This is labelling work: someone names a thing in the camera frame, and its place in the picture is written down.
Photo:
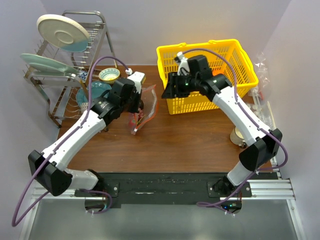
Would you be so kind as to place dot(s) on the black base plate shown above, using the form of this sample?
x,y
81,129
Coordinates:
x,y
180,188

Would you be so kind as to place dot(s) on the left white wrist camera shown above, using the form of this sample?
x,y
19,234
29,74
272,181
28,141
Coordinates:
x,y
138,78

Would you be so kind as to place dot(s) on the pale green plate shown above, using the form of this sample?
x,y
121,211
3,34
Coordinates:
x,y
44,64

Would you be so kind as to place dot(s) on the metal dish rack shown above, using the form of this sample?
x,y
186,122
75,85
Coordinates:
x,y
59,89

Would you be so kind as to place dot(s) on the clear zip top bag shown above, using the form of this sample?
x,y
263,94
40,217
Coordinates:
x,y
149,105

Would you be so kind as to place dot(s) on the teal patterned bowl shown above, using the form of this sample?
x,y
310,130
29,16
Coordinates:
x,y
109,75

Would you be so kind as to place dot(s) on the white and blue plate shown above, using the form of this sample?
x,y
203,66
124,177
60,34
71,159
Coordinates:
x,y
63,33

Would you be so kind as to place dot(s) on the clear plastic bag pile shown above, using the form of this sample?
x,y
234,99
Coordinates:
x,y
262,92

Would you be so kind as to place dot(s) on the teal scalloped plate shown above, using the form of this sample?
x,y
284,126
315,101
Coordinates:
x,y
97,88

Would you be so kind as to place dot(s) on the blue patterned small dish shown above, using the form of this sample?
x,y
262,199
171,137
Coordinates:
x,y
83,75

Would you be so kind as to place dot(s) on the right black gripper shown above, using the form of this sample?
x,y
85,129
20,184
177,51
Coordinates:
x,y
172,91

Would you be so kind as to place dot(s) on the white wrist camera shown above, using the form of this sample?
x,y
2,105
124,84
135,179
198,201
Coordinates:
x,y
138,78
182,62

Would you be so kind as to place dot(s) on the red grape bunch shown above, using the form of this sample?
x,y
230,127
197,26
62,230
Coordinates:
x,y
138,117

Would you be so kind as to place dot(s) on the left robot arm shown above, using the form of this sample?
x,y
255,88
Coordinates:
x,y
50,167

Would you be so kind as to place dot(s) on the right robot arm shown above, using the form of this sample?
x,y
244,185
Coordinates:
x,y
195,75

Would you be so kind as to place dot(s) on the aluminium rail frame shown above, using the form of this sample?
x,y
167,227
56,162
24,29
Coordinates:
x,y
265,209

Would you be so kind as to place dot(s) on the cream ceramic mug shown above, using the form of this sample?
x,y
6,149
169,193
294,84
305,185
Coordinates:
x,y
237,138

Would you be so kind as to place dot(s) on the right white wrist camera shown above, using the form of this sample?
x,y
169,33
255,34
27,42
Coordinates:
x,y
182,62

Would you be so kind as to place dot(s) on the orange fruit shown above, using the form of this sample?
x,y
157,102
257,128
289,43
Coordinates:
x,y
217,72

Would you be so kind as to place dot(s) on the patterned cup in rack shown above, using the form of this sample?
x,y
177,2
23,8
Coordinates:
x,y
84,106

